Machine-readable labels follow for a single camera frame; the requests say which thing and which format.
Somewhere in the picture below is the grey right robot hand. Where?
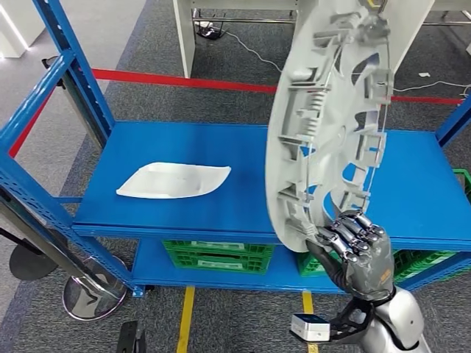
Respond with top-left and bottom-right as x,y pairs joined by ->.
305,210 -> 396,303

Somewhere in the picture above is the grey plastic wheel hubcap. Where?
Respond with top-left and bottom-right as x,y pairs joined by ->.
264,0 -> 397,254

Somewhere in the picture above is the blue metal shelf rack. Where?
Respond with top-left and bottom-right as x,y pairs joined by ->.
0,0 -> 471,299

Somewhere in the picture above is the white plastic trim part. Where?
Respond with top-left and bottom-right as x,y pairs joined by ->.
116,162 -> 232,200

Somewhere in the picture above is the red barrier belt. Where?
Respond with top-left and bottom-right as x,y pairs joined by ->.
8,85 -> 56,160
91,68 -> 465,106

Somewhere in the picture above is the black power strip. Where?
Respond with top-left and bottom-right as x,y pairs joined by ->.
195,20 -> 226,40

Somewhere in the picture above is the white desk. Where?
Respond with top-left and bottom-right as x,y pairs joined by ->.
171,0 -> 436,80

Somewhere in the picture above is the dark-base barrier stanchion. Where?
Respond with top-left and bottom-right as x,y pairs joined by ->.
0,226 -> 60,282

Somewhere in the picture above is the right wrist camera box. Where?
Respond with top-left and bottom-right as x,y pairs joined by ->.
291,314 -> 331,343

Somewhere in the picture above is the white floor cable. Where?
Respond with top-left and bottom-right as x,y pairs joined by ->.
224,29 -> 283,74
393,80 -> 471,96

